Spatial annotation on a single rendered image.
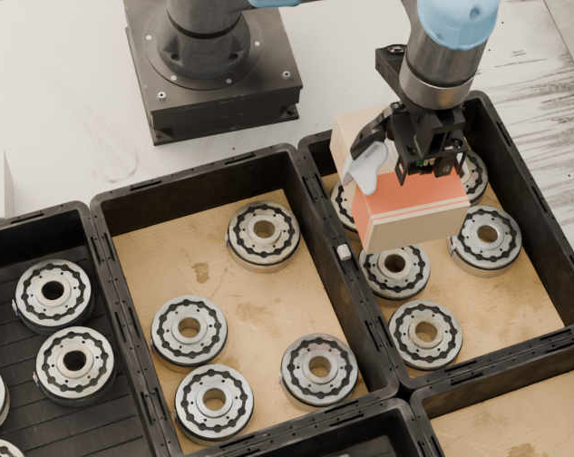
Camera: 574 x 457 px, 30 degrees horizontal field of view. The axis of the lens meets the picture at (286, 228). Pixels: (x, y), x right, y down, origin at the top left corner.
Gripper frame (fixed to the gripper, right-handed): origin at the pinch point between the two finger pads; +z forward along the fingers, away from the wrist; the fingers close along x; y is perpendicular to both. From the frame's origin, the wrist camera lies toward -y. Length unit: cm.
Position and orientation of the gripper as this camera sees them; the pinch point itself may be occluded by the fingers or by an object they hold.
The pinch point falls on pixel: (398, 168)
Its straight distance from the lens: 133.1
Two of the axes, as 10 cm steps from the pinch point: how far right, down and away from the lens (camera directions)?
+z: -0.6, 4.8, 8.8
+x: 9.6, -2.0, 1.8
